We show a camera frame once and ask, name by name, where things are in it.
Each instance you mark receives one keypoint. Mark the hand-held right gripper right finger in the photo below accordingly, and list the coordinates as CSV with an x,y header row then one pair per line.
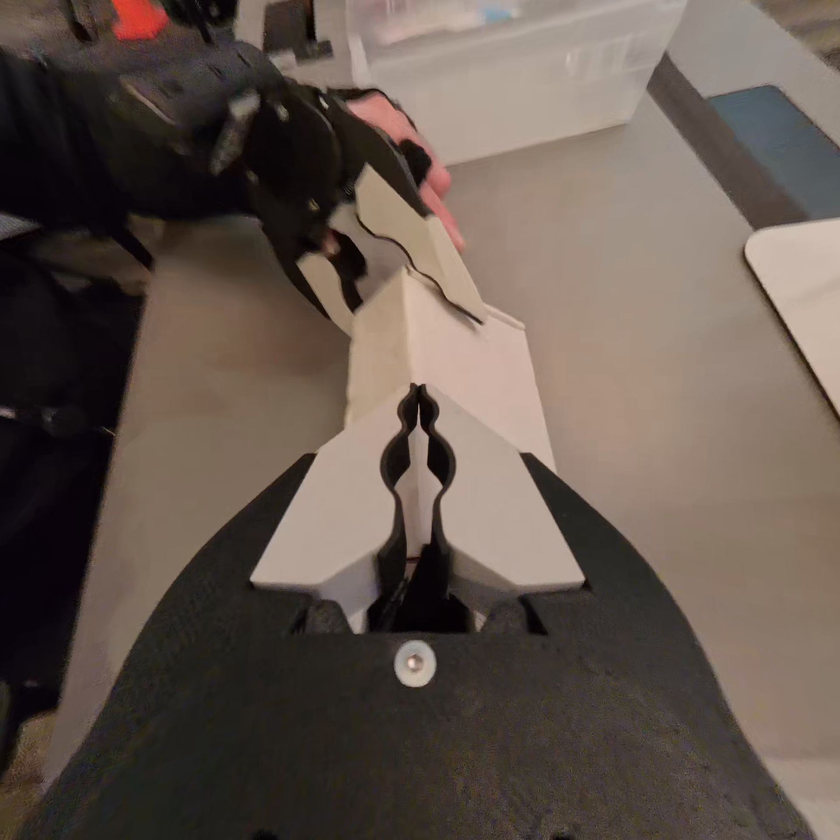
x,y
512,525

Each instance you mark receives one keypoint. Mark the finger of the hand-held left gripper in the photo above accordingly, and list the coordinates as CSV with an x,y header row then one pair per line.
x,y
420,229
321,282

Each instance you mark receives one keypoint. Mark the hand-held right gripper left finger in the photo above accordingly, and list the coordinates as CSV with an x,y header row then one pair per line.
x,y
321,525

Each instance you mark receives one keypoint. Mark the white cardboard box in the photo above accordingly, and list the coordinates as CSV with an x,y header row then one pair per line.
x,y
459,367

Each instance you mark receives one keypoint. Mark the small clear plastic bin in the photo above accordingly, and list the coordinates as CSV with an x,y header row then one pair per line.
x,y
512,98

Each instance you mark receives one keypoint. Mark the person's left hand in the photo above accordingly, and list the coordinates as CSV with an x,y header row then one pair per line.
x,y
384,115

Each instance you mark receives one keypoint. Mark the person's dark clothing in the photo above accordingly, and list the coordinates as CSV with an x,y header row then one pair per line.
x,y
52,459

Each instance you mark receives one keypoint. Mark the dark blue desk mat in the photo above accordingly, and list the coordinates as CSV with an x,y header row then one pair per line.
x,y
781,151

